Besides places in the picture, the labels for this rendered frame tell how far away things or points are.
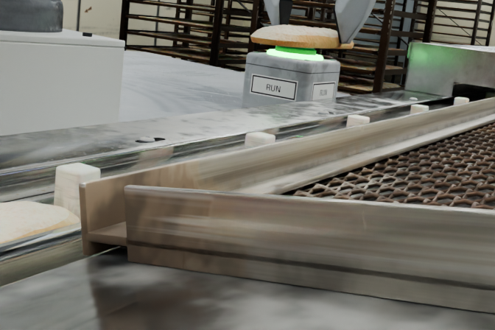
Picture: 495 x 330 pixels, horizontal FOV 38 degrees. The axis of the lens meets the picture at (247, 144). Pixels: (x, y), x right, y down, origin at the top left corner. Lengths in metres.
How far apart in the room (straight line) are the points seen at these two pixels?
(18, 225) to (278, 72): 0.45
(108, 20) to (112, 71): 6.21
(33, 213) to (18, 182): 0.05
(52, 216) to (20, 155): 0.08
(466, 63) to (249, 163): 0.67
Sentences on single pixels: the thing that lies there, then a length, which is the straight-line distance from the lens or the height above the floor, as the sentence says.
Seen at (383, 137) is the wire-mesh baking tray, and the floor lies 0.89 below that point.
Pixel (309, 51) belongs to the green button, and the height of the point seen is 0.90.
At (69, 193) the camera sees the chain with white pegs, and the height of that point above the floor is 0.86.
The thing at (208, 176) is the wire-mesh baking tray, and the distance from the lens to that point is 0.18.
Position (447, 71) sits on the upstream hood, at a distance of 0.86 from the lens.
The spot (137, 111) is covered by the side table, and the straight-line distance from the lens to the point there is 0.74.
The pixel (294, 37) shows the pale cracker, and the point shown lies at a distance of 0.38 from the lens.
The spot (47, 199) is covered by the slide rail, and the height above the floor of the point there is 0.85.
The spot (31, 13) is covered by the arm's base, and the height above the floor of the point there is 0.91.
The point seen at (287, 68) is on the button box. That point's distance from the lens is 0.66.
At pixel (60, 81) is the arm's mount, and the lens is 0.58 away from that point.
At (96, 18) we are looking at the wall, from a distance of 6.69.
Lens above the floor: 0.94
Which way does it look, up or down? 11 degrees down
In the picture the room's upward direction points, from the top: 7 degrees clockwise
